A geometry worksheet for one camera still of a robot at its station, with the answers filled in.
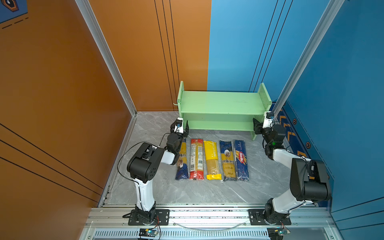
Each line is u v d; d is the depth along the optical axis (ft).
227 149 3.16
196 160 2.98
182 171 2.80
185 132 2.78
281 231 2.30
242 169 2.81
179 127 2.57
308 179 1.50
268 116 2.46
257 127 2.66
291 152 3.41
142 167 1.69
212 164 2.91
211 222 2.39
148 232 2.33
